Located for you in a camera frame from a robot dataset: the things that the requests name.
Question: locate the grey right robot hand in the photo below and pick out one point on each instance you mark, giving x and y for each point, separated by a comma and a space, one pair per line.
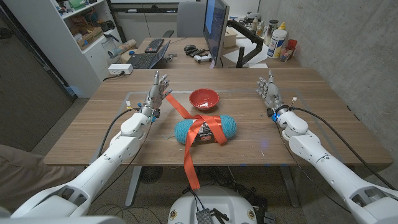
273, 95

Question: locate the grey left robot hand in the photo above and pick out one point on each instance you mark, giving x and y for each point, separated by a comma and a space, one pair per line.
154, 96

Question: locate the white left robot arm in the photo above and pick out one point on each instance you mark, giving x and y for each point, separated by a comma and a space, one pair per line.
102, 165

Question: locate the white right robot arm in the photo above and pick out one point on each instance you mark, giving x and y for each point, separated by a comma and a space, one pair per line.
326, 168

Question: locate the red bowl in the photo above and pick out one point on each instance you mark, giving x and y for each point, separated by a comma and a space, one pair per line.
203, 98

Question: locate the teal yarn skein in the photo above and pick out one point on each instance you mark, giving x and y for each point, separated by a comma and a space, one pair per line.
228, 126

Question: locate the orange ribbon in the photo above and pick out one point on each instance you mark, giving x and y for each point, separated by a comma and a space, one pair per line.
189, 165

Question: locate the dark laptop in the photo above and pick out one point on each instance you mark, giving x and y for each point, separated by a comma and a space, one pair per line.
141, 60

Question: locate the clear glass cup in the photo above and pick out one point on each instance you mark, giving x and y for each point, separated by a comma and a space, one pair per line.
286, 54

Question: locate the white paper sheet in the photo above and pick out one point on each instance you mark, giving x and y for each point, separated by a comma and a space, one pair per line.
259, 54

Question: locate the white power strip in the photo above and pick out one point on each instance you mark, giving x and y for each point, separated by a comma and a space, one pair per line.
119, 69

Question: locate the black keyboard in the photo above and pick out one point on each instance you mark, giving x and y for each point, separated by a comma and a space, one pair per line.
154, 45

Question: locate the white canister blue label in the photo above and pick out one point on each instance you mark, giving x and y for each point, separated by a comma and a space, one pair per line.
276, 43

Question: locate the rolled paper tube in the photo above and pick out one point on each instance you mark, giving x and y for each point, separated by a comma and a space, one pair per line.
122, 48

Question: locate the black computer mouse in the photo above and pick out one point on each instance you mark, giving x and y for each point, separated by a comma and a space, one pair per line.
189, 48

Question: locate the white game controller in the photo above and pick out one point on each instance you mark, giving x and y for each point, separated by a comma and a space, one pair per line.
202, 58

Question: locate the black remote control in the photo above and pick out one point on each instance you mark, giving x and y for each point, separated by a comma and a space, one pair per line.
197, 52

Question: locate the dark lid jar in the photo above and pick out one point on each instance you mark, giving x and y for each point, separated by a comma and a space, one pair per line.
271, 29

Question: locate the yellow cap bottle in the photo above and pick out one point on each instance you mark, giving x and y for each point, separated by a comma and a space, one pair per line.
282, 26

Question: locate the light wooden box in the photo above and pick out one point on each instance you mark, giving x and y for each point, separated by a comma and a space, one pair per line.
230, 37

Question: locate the white low cabinet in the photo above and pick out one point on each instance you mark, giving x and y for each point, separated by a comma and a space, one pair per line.
146, 25

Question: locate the black round fan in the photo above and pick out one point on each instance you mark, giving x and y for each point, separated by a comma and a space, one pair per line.
151, 175

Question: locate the white shelf unit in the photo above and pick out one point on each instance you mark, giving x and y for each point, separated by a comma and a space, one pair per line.
77, 68

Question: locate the grey office chair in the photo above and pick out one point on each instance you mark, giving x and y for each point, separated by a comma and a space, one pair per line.
191, 18

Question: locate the cardboard box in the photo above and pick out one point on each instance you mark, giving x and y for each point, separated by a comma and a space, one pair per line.
88, 37

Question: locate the black computer monitor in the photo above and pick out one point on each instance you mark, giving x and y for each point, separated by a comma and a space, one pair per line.
214, 25

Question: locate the grey table leg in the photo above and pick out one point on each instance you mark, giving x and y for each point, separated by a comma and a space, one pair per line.
289, 186
133, 186

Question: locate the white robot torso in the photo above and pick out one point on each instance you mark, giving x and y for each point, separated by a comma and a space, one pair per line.
224, 202

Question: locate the green box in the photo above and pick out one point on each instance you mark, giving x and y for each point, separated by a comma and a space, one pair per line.
77, 3

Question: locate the grey finned electronics module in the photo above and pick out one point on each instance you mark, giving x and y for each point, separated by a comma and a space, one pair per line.
204, 216

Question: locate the person leg beige trousers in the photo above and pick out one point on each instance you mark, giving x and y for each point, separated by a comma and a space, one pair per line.
25, 174

